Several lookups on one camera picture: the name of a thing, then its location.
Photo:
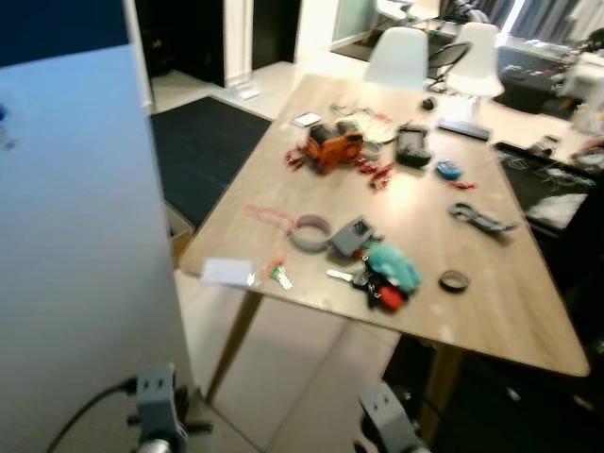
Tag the green key with red tie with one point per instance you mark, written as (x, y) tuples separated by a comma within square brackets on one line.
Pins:
[(281, 278)]

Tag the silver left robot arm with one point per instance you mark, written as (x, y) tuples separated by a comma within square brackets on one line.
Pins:
[(159, 446)]

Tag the blue magnetic hook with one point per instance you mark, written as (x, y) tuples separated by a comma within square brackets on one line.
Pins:
[(3, 118)]

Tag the white paper card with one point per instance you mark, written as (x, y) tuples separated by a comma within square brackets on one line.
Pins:
[(226, 272)]

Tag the cardboard box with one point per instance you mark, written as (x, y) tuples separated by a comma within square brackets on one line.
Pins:
[(179, 236)]

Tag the silver key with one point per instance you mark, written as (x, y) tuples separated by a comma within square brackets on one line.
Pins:
[(338, 276)]

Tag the grey tape roll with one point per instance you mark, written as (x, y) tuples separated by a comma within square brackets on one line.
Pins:
[(310, 245)]

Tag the white magnetic board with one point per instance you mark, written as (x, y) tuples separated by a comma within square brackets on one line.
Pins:
[(75, 236)]

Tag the red key fob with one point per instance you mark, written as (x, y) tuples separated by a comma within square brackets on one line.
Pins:
[(391, 298)]

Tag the small grey box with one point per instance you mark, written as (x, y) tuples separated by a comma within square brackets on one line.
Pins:
[(347, 241)]

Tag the wooden table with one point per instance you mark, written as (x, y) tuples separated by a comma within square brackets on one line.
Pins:
[(425, 321)]

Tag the black floor mat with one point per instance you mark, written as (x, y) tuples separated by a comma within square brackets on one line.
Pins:
[(208, 151), (510, 415)]

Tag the orange device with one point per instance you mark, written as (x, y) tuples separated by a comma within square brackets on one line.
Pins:
[(335, 149)]

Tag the small white card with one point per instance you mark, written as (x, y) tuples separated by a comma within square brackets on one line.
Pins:
[(307, 120)]

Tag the black table mat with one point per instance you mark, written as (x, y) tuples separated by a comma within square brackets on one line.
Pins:
[(528, 179)]

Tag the grey hand tool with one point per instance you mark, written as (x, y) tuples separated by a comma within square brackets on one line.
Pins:
[(477, 219)]

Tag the black boxy device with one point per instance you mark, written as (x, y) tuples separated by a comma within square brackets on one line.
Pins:
[(413, 146)]

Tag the blue tape roll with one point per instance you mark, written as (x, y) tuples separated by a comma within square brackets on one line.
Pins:
[(447, 170)]

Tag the white pillar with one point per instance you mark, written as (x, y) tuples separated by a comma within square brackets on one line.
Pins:
[(238, 47)]

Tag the dark flat keyboard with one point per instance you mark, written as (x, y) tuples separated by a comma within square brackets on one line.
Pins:
[(462, 129)]

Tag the white plastic shell chair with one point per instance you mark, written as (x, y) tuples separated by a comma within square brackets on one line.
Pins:
[(396, 57), (477, 61)]

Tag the black metal chair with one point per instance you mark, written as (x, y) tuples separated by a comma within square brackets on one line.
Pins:
[(444, 58)]

